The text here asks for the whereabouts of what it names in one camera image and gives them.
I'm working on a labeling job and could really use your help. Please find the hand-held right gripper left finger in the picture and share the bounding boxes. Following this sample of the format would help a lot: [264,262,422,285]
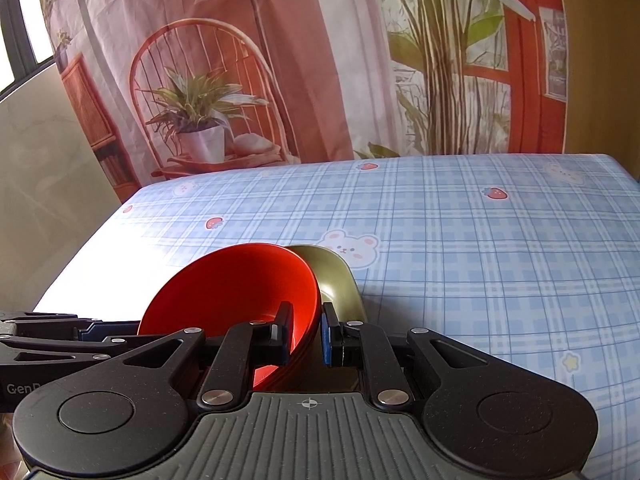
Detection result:
[121,301,294,409]

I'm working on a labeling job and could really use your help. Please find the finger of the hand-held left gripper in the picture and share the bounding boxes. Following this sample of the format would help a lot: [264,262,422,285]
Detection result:
[0,311,142,347]
[0,336,147,377]

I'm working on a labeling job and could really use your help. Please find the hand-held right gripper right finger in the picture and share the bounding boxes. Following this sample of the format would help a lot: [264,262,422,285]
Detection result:
[322,302,502,408]

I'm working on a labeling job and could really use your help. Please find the green plastic plate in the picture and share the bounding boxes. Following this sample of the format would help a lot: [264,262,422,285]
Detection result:
[287,243,369,361]

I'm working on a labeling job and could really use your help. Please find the red plastic bowl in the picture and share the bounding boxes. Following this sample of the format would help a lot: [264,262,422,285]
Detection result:
[137,242,322,392]

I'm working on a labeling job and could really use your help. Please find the white marble board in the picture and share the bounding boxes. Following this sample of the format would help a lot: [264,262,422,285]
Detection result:
[0,57,126,313]

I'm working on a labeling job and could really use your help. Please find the blue plaid printed sheet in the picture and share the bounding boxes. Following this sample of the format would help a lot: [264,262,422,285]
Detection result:
[32,152,640,461]

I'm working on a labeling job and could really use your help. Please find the printed backdrop cloth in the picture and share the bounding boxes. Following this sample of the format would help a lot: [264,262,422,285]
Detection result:
[35,0,571,201]

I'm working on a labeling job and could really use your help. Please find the brown wooden panel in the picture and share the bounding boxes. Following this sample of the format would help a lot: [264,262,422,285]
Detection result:
[552,0,640,181]

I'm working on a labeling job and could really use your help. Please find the dark window frame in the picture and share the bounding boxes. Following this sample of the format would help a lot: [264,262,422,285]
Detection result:
[0,0,56,101]

